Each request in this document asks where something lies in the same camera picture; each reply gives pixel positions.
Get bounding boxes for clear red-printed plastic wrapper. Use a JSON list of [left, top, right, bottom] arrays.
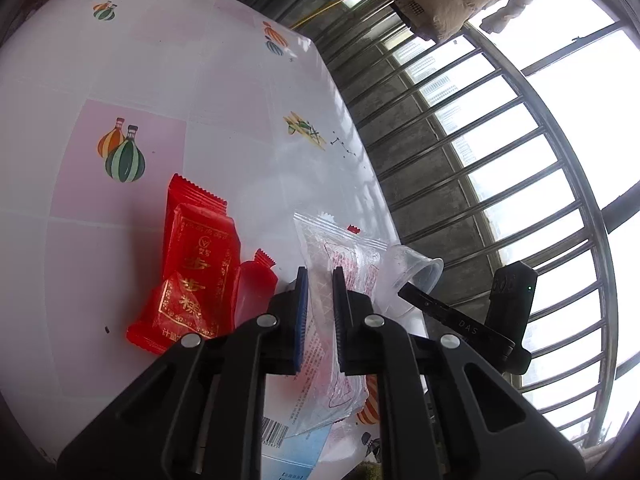
[[292, 210, 391, 436]]

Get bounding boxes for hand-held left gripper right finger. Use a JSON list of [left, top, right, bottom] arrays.
[[332, 266, 586, 480]]

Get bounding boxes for small red wrapper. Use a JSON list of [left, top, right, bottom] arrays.
[[234, 249, 278, 333]]

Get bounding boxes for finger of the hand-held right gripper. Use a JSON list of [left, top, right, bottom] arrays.
[[398, 284, 516, 358]]

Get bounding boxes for clear plastic cup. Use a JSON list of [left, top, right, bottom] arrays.
[[380, 244, 445, 321]]

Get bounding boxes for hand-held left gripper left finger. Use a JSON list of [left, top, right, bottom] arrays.
[[56, 266, 310, 480]]

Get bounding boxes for red gold-printed wrapper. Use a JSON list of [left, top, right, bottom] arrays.
[[126, 174, 242, 354]]

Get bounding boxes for yellow cable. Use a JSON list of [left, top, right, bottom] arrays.
[[292, 0, 347, 29]]

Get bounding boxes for blue white plastic packet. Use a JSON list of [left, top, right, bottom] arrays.
[[260, 400, 333, 480]]

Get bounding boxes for beige down jacket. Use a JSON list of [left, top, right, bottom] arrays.
[[360, 0, 561, 44]]

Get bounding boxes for metal balcony railing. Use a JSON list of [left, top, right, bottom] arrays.
[[200, 0, 640, 453]]

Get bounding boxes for pink printed tablecloth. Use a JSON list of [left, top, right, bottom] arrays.
[[0, 0, 431, 480]]

